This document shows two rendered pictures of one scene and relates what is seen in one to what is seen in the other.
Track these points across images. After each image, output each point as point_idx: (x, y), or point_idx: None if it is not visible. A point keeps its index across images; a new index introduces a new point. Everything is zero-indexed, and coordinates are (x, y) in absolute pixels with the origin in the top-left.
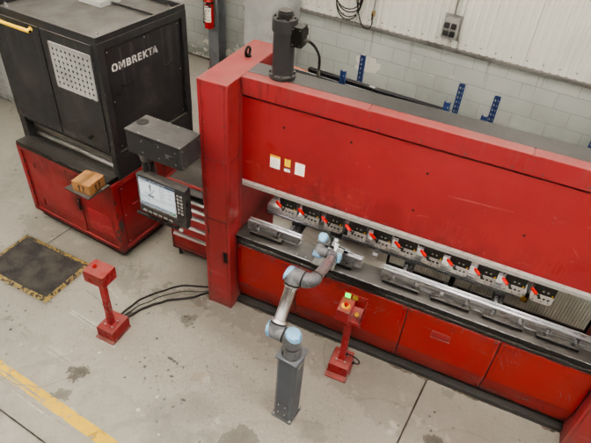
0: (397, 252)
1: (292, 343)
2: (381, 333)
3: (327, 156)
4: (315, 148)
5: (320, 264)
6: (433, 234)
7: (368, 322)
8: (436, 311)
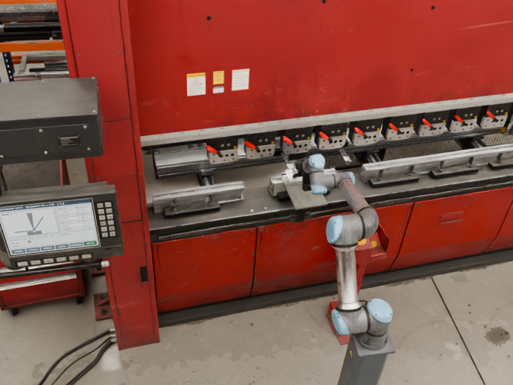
0: (388, 139)
1: (388, 321)
2: None
3: (285, 40)
4: (265, 33)
5: (348, 196)
6: (436, 92)
7: None
8: (449, 189)
